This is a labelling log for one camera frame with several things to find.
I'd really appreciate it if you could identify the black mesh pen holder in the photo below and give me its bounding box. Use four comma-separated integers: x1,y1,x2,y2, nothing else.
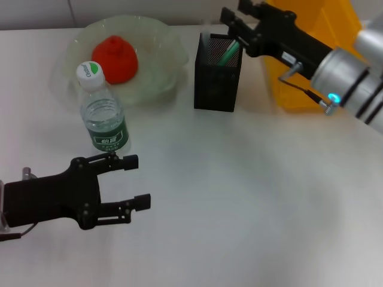
193,32,244,113

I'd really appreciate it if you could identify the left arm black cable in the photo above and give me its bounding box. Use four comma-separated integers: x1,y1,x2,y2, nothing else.
0,222,38,242

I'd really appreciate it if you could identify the yellow plastic bin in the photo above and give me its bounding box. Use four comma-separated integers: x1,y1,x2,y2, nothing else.
263,0,363,113

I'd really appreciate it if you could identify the pale green glass fruit bowl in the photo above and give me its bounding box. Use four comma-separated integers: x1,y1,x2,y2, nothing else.
50,14,189,111

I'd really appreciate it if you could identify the green toothbrush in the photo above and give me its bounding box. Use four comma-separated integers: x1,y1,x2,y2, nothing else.
217,40,241,67

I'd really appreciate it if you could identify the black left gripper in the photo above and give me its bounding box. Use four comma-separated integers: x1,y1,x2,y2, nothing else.
4,152,151,230

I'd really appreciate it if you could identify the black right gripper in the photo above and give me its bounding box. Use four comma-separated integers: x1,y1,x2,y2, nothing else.
220,0,335,80

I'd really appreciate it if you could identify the clear water bottle green label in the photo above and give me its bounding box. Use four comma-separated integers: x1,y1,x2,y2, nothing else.
75,60,132,153

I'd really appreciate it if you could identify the orange fruit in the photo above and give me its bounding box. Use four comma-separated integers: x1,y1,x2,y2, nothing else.
90,35,139,85

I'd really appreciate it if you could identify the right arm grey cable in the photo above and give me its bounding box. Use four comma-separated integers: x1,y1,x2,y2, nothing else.
278,62,341,116

